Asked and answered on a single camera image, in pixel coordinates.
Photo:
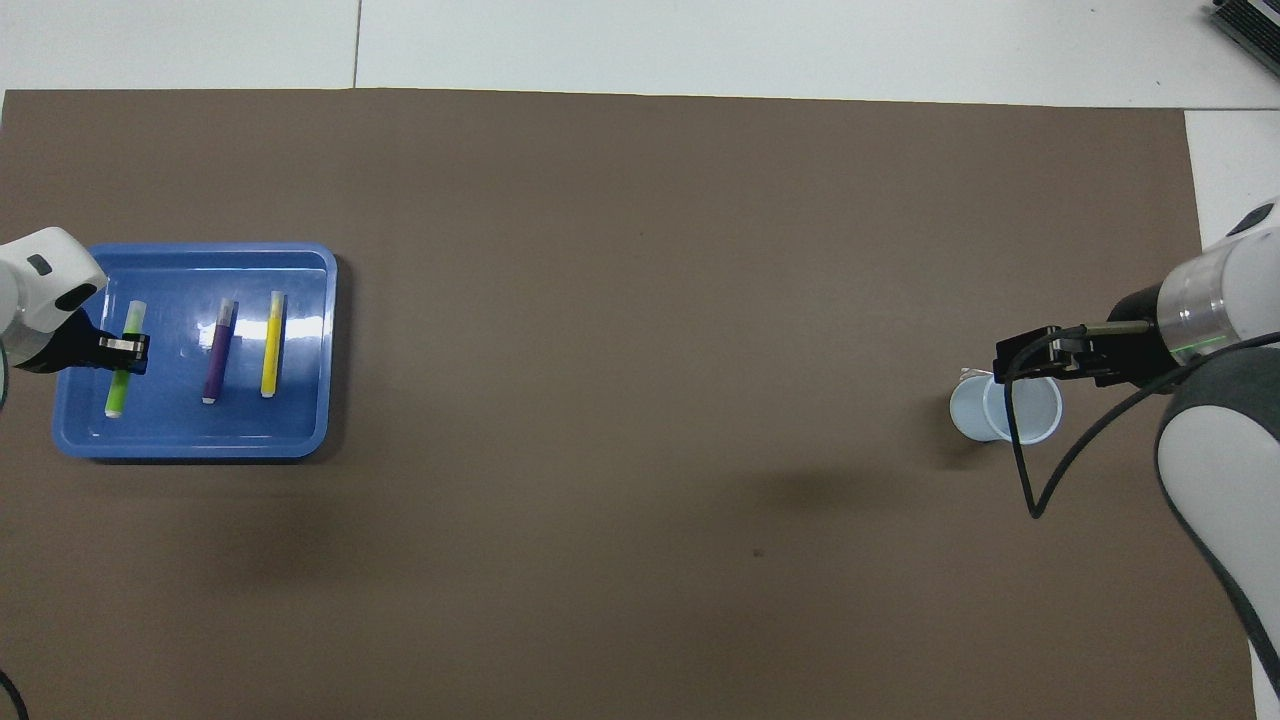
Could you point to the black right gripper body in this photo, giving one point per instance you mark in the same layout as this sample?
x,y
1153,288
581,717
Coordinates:
x,y
1130,350

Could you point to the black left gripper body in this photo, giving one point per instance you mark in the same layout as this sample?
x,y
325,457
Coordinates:
x,y
65,345

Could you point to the green highlighter pen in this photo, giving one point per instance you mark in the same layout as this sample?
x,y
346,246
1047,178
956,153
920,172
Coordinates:
x,y
117,395

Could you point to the purple highlighter pen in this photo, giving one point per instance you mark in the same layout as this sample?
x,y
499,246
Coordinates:
x,y
218,360

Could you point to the yellow highlighter pen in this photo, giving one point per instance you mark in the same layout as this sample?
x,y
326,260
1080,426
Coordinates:
x,y
271,350

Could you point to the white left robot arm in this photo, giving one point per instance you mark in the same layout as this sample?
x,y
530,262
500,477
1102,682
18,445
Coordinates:
x,y
40,270

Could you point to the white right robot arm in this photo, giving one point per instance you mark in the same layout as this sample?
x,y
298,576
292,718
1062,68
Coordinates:
x,y
1230,450

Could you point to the blue plastic tray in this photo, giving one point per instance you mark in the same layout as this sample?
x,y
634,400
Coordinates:
x,y
290,430

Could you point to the translucent plastic pen cup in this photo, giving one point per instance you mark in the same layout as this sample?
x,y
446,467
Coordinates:
x,y
975,410

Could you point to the grey striped device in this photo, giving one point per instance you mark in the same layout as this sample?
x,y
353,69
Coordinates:
x,y
1255,25

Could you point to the brown table mat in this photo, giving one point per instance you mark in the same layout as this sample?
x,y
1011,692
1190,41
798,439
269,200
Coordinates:
x,y
640,250

